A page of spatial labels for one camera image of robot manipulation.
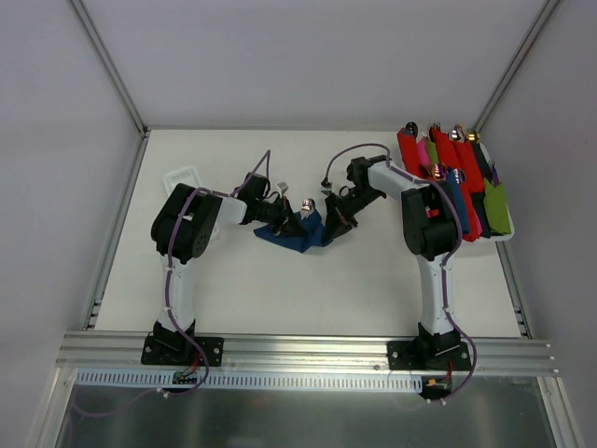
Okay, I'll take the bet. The blue paper napkin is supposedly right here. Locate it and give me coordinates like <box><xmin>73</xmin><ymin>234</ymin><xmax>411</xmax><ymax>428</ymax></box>
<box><xmin>253</xmin><ymin>209</ymin><xmax>333</xmax><ymax>253</ymax></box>

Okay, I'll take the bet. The wooden handle spoon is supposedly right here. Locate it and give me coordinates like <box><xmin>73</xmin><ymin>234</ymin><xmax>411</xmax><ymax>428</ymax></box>
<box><xmin>299</xmin><ymin>198</ymin><xmax>316</xmax><ymax>220</ymax></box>

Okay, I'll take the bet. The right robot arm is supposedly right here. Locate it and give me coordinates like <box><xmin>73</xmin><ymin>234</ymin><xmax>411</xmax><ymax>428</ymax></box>
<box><xmin>322</xmin><ymin>156</ymin><xmax>463</xmax><ymax>370</ymax></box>

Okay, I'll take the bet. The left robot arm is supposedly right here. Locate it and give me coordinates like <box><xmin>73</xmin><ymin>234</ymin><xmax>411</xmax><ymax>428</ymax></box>
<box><xmin>150</xmin><ymin>174</ymin><xmax>309</xmax><ymax>364</ymax></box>

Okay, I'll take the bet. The pink napkin roll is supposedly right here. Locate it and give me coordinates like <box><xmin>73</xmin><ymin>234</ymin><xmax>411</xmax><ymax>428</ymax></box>
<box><xmin>417</xmin><ymin>138</ymin><xmax>430</xmax><ymax>172</ymax></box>

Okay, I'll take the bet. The green napkin roll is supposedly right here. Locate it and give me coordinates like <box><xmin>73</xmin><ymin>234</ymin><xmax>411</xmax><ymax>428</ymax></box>
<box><xmin>483</xmin><ymin>178</ymin><xmax>511</xmax><ymax>235</ymax></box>

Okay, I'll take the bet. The small white basket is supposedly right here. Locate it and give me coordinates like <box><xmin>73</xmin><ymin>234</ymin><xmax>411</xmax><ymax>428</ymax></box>
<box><xmin>162</xmin><ymin>165</ymin><xmax>203</xmax><ymax>196</ymax></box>

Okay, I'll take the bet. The large white tray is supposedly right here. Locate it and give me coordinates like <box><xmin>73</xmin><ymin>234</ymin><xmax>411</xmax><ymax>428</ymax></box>
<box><xmin>396</xmin><ymin>130</ymin><xmax>516</xmax><ymax>244</ymax></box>

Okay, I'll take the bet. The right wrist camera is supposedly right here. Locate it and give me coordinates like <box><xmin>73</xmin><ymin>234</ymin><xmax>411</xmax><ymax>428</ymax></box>
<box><xmin>321</xmin><ymin>177</ymin><xmax>332</xmax><ymax>191</ymax></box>

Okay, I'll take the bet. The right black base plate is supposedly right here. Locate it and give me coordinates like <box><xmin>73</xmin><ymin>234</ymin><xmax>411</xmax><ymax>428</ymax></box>
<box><xmin>386</xmin><ymin>340</ymin><xmax>472</xmax><ymax>371</ymax></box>

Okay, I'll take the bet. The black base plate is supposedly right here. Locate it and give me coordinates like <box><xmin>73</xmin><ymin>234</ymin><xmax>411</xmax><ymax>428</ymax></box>
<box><xmin>141</xmin><ymin>334</ymin><xmax>225</xmax><ymax>367</ymax></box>
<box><xmin>386</xmin><ymin>340</ymin><xmax>472</xmax><ymax>371</ymax></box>

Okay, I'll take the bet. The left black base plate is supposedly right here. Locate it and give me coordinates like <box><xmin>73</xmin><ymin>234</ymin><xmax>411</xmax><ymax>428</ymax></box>
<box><xmin>141</xmin><ymin>334</ymin><xmax>225</xmax><ymax>367</ymax></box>

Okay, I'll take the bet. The white cable duct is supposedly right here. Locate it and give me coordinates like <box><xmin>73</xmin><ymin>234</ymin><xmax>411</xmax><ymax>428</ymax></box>
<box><xmin>75</xmin><ymin>369</ymin><xmax>423</xmax><ymax>394</ymax></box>

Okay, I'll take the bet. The aluminium rail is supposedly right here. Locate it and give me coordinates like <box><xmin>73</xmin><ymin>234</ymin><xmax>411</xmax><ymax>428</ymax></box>
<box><xmin>55</xmin><ymin>330</ymin><xmax>561</xmax><ymax>377</ymax></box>

